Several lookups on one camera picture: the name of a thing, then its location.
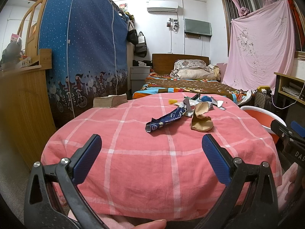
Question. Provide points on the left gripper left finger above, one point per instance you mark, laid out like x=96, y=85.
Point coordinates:
x=42, y=208

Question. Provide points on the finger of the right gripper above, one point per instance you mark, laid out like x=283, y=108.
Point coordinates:
x=286, y=133
x=298, y=129

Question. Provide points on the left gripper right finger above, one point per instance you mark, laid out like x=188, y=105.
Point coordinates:
x=249, y=199

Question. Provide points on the brown paper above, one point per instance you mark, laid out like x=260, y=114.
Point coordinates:
x=200, y=121

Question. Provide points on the blue scrap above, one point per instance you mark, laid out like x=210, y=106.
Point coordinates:
x=206, y=99

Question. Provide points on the silver white foil wrapper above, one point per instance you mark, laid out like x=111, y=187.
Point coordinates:
x=190, y=105

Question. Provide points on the yellow cylindrical cap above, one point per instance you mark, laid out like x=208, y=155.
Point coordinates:
x=172, y=101

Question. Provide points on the dark blue snack wrapper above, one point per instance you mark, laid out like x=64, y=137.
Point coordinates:
x=168, y=118

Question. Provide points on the orange white trash bin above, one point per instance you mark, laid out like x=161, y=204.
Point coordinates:
x=265, y=118

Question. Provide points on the person's right hand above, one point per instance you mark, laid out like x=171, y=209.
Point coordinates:
x=286, y=189

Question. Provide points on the person's left hand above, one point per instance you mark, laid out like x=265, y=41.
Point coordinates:
x=158, y=224

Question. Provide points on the patterned black bag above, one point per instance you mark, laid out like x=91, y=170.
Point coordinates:
x=263, y=99

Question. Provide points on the stack of papers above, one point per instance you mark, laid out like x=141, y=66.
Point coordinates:
x=293, y=90

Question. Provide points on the wooden shelf desk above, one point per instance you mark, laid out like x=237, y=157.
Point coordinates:
x=282, y=100

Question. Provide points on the yellow power strip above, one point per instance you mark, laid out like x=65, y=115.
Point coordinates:
x=263, y=89

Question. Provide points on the beige folded quilt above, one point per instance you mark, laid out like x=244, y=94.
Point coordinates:
x=205, y=73

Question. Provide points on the pink hanging sheet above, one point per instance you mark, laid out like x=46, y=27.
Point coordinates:
x=262, y=43

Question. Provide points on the wooden bunk cabinet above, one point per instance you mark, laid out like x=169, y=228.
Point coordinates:
x=25, y=110

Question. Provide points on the pink plaid blanket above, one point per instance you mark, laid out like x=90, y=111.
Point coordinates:
x=160, y=175

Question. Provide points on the red hanging cloth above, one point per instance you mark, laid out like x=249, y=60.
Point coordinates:
x=299, y=32

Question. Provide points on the wooden bed with headboard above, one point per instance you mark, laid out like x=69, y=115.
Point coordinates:
x=163, y=64

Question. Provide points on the floral pillow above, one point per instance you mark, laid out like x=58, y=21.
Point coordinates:
x=189, y=64

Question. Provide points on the thick old book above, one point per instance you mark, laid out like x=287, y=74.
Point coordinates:
x=110, y=101

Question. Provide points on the colourful striped bedspread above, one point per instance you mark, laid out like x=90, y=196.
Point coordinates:
x=156, y=83

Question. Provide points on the white bedside drawer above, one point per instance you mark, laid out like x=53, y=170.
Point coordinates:
x=138, y=75

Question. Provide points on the white air conditioner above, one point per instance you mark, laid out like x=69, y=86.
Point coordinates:
x=162, y=6

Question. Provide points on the black hanging handbag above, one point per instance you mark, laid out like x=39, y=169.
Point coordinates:
x=132, y=36

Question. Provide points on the green wall cabinet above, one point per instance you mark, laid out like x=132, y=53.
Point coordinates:
x=197, y=27

